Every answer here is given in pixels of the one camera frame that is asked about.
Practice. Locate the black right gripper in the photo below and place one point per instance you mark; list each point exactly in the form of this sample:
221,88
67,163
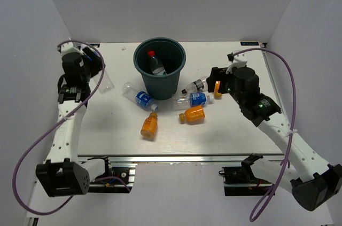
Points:
218,74

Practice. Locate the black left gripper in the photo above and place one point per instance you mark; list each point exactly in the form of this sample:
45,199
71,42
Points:
96,62

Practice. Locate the orange bottle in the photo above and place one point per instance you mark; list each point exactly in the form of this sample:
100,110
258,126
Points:
217,94
149,126
192,114

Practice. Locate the blue label bottle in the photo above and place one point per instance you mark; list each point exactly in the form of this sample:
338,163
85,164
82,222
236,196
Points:
188,100
139,97
106,83

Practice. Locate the red cap clear bottle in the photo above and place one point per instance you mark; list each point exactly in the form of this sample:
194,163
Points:
156,66

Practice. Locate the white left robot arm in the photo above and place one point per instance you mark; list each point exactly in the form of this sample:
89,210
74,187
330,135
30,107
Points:
62,174

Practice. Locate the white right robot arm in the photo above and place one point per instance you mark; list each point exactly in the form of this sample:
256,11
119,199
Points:
313,181

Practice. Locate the dark teal plastic bin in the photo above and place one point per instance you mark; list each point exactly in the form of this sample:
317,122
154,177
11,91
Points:
172,56

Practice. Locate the black logo sticker right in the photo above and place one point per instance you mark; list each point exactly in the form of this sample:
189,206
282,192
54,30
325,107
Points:
249,43

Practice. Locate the black cap clear bottle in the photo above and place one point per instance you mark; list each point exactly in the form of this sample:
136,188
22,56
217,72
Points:
199,85

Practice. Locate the orange bottle front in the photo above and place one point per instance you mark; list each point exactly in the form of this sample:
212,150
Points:
149,126

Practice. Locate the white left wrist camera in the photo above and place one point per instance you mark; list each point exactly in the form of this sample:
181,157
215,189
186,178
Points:
67,47

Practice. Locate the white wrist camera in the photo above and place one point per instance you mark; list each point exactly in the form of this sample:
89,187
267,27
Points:
237,59
67,47

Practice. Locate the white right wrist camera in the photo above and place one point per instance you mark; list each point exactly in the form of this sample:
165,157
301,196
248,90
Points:
237,59

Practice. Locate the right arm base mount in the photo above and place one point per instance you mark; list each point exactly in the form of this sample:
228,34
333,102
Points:
240,181

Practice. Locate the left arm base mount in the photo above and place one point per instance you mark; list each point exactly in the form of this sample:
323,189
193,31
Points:
118,177

